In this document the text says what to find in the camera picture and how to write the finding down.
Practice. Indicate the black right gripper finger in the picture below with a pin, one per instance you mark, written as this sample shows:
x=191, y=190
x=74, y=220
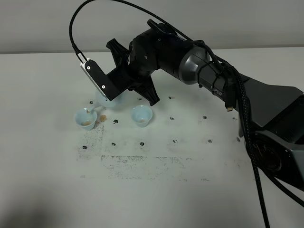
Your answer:
x=120, y=54
x=147, y=90

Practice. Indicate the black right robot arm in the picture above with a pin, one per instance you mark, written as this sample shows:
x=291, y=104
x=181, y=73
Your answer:
x=271, y=118

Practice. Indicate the left light blue teacup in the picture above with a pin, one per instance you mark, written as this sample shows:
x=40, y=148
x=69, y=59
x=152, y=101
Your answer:
x=85, y=120

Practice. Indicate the light blue porcelain teapot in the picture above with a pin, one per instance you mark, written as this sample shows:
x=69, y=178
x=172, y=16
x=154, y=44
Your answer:
x=120, y=103

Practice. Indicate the light blue teacup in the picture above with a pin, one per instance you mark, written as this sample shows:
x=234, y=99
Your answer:
x=141, y=115
x=85, y=120

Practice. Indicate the right light blue teacup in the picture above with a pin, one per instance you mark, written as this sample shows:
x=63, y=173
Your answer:
x=141, y=115

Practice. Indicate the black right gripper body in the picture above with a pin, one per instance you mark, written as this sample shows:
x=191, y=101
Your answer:
x=155, y=49

